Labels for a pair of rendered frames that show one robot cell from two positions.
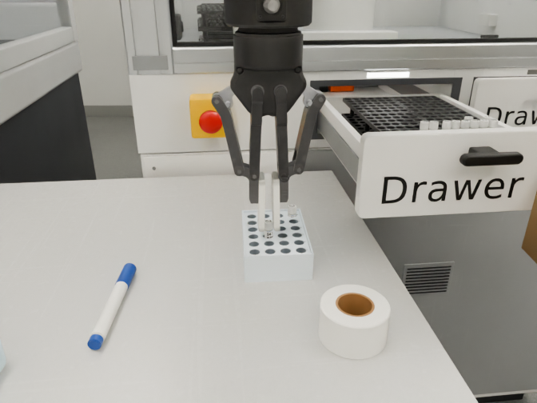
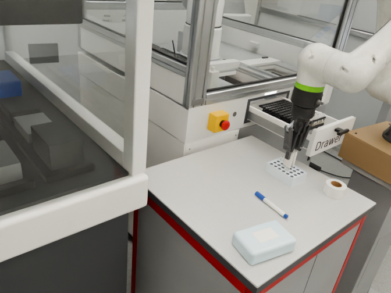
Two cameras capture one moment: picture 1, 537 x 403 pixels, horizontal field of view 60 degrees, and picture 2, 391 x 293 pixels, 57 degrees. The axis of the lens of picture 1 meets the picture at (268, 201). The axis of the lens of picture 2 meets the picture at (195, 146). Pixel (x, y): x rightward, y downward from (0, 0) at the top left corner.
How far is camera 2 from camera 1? 102 cm
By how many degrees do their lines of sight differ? 33
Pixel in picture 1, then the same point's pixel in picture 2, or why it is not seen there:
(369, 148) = (316, 134)
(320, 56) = (252, 89)
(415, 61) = (278, 86)
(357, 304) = (332, 183)
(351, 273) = (310, 176)
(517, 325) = not seen: hidden behind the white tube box
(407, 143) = (323, 131)
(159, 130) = (195, 131)
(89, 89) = not seen: outside the picture
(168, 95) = (201, 114)
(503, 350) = not seen: hidden behind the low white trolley
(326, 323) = (334, 191)
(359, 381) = (347, 203)
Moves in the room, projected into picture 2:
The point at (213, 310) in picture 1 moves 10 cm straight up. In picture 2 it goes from (295, 198) to (302, 172)
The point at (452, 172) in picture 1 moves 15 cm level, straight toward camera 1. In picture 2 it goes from (330, 136) to (351, 156)
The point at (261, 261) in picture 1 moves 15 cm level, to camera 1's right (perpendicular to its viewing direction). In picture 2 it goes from (296, 179) to (323, 170)
